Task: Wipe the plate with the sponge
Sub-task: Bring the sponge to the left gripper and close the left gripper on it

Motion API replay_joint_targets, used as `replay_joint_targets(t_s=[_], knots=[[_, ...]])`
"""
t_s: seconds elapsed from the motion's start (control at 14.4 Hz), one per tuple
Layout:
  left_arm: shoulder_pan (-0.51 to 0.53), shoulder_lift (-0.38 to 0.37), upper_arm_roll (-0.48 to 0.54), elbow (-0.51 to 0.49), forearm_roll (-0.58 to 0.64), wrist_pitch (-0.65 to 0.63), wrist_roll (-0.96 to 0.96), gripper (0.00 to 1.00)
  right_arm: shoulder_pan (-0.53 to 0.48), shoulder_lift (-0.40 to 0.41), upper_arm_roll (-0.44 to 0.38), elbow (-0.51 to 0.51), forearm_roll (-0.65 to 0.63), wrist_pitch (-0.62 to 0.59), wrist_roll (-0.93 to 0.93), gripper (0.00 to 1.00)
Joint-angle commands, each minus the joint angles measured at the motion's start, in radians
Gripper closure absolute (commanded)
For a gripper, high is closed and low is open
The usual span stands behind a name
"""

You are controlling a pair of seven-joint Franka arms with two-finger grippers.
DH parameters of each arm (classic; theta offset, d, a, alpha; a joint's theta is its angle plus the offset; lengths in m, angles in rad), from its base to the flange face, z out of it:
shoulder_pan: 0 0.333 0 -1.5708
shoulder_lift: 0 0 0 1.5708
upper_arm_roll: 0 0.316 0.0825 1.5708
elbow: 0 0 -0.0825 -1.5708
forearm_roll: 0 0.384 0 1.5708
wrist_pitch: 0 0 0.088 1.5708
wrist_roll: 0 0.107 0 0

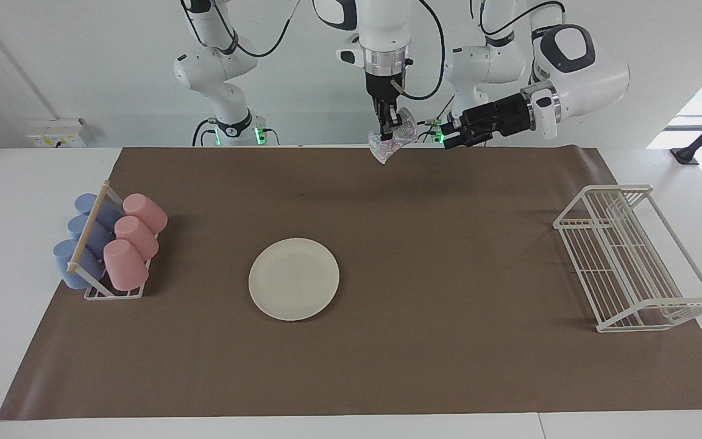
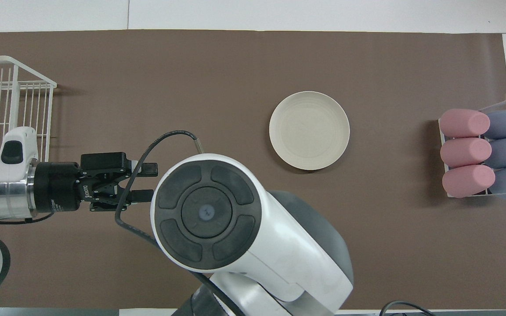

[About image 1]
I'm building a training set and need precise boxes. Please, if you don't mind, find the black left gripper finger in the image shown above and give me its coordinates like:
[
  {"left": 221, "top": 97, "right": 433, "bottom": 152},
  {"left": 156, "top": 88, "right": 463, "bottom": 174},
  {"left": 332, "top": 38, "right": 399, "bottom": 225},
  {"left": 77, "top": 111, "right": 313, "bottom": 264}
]
[
  {"left": 438, "top": 128, "right": 480, "bottom": 149},
  {"left": 445, "top": 112, "right": 480, "bottom": 132}
]

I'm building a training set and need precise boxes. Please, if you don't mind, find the silver mesh sponge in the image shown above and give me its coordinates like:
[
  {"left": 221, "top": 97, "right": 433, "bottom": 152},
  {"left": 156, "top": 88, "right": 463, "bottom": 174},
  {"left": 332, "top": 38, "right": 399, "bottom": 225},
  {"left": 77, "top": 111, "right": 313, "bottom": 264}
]
[{"left": 367, "top": 107, "right": 418, "bottom": 165}]

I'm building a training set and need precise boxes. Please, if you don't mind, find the cream round plate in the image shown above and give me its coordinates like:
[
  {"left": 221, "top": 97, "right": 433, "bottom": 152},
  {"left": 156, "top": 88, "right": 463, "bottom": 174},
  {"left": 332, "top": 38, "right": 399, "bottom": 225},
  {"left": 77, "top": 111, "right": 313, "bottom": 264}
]
[{"left": 248, "top": 237, "right": 341, "bottom": 322}]

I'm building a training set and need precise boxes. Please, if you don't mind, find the brown table mat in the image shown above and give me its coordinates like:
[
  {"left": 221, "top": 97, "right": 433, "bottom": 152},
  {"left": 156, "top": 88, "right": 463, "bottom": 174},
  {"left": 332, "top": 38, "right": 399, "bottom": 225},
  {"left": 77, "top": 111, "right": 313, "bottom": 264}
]
[{"left": 0, "top": 146, "right": 702, "bottom": 421}]

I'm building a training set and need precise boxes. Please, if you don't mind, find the pink plastic cup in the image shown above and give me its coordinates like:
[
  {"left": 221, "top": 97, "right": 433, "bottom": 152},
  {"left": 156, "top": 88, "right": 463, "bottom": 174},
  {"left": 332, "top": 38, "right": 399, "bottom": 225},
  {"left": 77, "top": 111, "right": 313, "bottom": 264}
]
[
  {"left": 122, "top": 193, "right": 168, "bottom": 235},
  {"left": 114, "top": 216, "right": 160, "bottom": 262},
  {"left": 103, "top": 239, "right": 149, "bottom": 291}
]

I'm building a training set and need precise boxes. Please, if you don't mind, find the blue plastic cup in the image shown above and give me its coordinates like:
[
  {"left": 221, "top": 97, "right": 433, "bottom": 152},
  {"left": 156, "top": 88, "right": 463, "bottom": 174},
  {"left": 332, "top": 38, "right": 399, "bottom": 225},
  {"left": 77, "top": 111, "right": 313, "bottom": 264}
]
[
  {"left": 67, "top": 215, "right": 114, "bottom": 257},
  {"left": 74, "top": 193, "right": 123, "bottom": 229},
  {"left": 52, "top": 239, "right": 108, "bottom": 290}
]

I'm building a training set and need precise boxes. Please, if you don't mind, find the white cup holder rack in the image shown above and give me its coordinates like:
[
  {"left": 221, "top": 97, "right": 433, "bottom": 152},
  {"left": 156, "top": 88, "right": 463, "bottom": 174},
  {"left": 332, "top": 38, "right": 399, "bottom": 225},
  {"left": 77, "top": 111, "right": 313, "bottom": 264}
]
[{"left": 66, "top": 180, "right": 160, "bottom": 301}]

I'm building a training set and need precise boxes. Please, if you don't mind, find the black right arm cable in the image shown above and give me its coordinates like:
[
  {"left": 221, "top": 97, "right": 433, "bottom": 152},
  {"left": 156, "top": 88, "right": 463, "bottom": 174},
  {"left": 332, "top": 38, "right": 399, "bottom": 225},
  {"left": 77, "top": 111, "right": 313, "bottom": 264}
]
[{"left": 400, "top": 0, "right": 447, "bottom": 101}]

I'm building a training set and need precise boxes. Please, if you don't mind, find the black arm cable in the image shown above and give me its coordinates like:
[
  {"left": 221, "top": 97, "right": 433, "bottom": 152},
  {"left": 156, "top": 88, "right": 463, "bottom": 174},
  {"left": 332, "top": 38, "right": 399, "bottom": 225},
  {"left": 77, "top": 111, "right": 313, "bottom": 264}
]
[
  {"left": 400, "top": 0, "right": 447, "bottom": 101},
  {"left": 472, "top": 0, "right": 566, "bottom": 46}
]

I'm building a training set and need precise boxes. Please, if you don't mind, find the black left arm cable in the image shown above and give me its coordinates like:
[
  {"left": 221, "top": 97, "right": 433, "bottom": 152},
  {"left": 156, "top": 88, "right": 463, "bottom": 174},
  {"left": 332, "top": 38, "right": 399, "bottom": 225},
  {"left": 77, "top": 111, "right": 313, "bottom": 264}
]
[{"left": 472, "top": 0, "right": 566, "bottom": 46}]

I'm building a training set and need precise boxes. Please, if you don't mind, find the white wire dish rack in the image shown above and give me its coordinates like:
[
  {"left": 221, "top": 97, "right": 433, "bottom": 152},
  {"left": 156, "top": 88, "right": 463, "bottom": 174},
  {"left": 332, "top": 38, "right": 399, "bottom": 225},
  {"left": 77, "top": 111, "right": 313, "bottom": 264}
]
[{"left": 553, "top": 185, "right": 702, "bottom": 334}]

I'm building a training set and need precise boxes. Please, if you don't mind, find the white wall outlet box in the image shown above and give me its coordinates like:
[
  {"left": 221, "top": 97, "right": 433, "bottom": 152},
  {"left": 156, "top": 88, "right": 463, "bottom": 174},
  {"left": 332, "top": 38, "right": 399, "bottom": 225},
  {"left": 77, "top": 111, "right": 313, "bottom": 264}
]
[{"left": 26, "top": 118, "right": 87, "bottom": 149}]

